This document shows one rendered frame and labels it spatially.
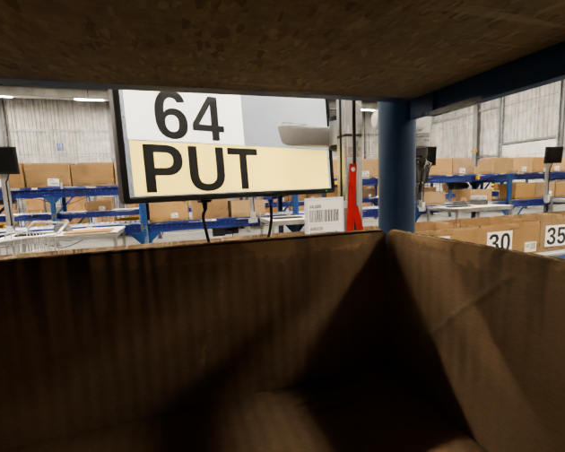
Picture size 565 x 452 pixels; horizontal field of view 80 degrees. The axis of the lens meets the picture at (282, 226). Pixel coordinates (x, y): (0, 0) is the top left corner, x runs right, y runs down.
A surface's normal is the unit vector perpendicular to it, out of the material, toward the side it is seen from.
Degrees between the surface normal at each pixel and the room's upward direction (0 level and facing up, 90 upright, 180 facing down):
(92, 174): 90
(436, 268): 90
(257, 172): 86
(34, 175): 87
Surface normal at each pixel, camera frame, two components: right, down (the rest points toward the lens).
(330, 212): 0.30, 0.10
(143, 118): 0.61, 0.00
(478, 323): -0.95, 0.06
